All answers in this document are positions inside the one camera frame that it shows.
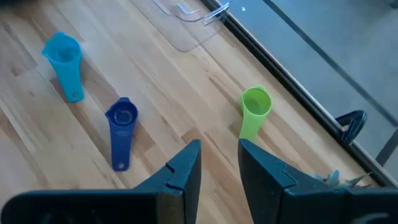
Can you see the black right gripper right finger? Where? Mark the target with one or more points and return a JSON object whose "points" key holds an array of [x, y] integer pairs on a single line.
{"points": [[273, 193]]}

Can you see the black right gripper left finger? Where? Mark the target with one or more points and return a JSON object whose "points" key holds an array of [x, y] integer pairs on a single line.
{"points": [[174, 199]]}

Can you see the dark blue measuring cup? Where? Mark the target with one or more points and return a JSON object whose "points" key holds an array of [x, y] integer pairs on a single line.
{"points": [[121, 140]]}

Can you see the green measuring cup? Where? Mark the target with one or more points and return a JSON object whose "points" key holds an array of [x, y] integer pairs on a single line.
{"points": [[255, 105]]}

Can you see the light blue measuring cup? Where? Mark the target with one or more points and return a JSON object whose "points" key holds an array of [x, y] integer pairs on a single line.
{"points": [[66, 71]]}

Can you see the clear plastic basket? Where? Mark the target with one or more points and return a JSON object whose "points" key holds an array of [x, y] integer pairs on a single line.
{"points": [[186, 34]]}

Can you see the black table clamp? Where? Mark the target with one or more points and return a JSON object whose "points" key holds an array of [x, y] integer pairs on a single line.
{"points": [[353, 123]]}

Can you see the black table frame rails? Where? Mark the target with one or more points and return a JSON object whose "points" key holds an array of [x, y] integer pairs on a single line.
{"points": [[298, 90]]}

